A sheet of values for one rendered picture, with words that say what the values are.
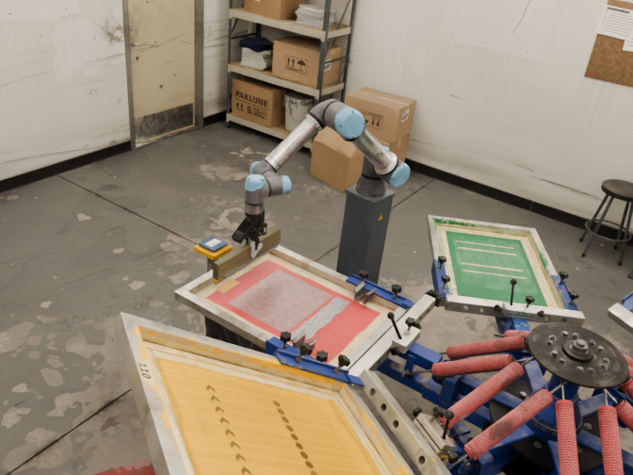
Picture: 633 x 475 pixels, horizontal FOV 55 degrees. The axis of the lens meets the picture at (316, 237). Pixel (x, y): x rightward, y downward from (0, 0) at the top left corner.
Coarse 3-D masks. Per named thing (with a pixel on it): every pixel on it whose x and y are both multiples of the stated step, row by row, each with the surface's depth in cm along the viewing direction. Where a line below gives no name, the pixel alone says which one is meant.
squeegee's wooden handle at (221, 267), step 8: (272, 232) 266; (280, 232) 269; (264, 240) 261; (272, 240) 267; (240, 248) 251; (248, 248) 253; (264, 248) 263; (224, 256) 245; (232, 256) 246; (240, 256) 250; (248, 256) 255; (216, 264) 240; (224, 264) 242; (232, 264) 247; (240, 264) 252; (216, 272) 242; (224, 272) 245
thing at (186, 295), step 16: (288, 256) 280; (208, 272) 261; (320, 272) 272; (336, 272) 271; (192, 288) 250; (352, 288) 264; (192, 304) 243; (208, 304) 241; (384, 304) 257; (224, 320) 235; (240, 320) 235; (384, 320) 244; (256, 336) 227; (368, 336) 234; (352, 352) 225
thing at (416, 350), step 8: (416, 344) 225; (400, 352) 224; (408, 352) 222; (416, 352) 221; (424, 352) 221; (432, 352) 222; (416, 360) 221; (424, 360) 219; (432, 360) 218; (440, 360) 220; (424, 368) 220
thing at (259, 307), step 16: (240, 288) 259; (256, 288) 260; (224, 304) 248; (240, 304) 249; (256, 304) 250; (272, 304) 251; (288, 304) 252; (256, 320) 241; (272, 320) 242; (288, 320) 243; (304, 320) 244; (320, 336) 237; (336, 336) 238; (352, 336) 238; (336, 352) 229
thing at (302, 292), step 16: (256, 272) 271; (272, 272) 272; (288, 272) 273; (272, 288) 261; (288, 288) 262; (304, 288) 264; (320, 288) 265; (304, 304) 253; (320, 304) 255; (352, 304) 257; (336, 320) 246; (352, 320) 247; (368, 320) 248
